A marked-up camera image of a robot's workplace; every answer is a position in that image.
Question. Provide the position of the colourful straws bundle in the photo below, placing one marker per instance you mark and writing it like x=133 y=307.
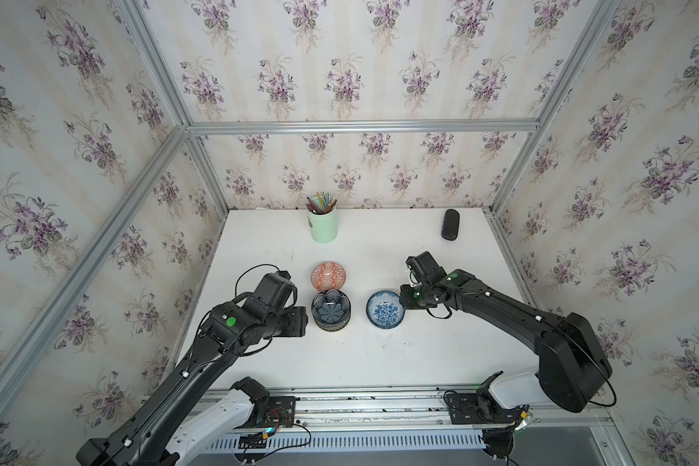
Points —
x=321 y=203

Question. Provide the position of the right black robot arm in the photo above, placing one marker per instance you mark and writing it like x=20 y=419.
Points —
x=572 y=365

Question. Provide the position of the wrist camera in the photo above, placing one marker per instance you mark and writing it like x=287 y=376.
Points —
x=424 y=269
x=276 y=291

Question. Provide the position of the black oblong case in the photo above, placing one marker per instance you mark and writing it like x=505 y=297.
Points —
x=450 y=225

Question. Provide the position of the light green cup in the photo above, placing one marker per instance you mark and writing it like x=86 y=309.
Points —
x=323 y=227

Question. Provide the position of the aluminium mounting rail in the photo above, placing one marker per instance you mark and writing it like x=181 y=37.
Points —
x=396 y=407

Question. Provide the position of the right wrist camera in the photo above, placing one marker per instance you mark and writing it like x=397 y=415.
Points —
x=424 y=269

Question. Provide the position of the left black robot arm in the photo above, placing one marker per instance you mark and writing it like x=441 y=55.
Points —
x=225 y=335

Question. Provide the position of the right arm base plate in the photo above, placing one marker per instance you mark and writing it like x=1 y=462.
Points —
x=474 y=409

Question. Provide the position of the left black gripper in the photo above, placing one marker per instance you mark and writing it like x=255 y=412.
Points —
x=299 y=320

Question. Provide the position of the blue floral shallow bowl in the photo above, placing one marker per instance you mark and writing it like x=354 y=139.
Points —
x=384 y=306

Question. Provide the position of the dark navy flower bowl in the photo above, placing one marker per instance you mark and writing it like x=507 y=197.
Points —
x=331 y=306

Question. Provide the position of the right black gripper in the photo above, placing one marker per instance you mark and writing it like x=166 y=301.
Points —
x=405 y=299

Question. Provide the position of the blue damask patterned bowl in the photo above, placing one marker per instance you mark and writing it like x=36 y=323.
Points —
x=387 y=325

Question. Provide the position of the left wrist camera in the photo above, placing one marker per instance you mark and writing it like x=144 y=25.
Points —
x=276 y=291

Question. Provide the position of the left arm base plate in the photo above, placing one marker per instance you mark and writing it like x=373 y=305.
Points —
x=276 y=411

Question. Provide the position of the red patterned bowl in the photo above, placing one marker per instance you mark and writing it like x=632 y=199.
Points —
x=328 y=275

